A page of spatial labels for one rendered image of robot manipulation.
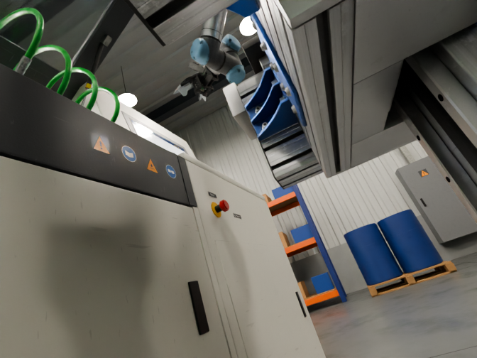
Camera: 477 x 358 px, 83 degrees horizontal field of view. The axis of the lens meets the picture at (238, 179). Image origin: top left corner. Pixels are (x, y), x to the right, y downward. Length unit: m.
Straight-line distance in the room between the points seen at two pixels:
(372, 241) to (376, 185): 2.35
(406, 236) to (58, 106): 4.85
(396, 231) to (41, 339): 4.88
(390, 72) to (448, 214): 6.54
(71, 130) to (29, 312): 0.29
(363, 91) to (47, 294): 0.42
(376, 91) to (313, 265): 6.53
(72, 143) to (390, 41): 0.47
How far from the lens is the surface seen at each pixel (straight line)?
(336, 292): 5.47
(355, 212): 6.88
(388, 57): 0.30
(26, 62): 0.83
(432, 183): 6.91
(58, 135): 0.53
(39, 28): 0.86
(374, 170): 7.19
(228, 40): 1.17
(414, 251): 5.02
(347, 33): 0.24
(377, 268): 4.96
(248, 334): 0.77
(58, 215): 0.45
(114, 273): 0.47
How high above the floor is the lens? 0.53
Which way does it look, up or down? 24 degrees up
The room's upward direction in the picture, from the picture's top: 19 degrees counter-clockwise
